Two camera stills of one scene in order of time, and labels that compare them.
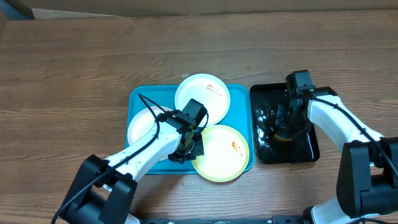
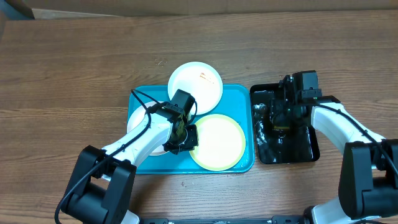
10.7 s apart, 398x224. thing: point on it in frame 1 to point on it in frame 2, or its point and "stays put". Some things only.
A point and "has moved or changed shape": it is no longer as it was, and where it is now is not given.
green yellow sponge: x=276 y=135 has moved or changed shape
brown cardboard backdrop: x=43 y=9 stays put
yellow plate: x=226 y=154 has moved or changed shape
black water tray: x=277 y=141 stays put
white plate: x=209 y=91 has moved or changed shape
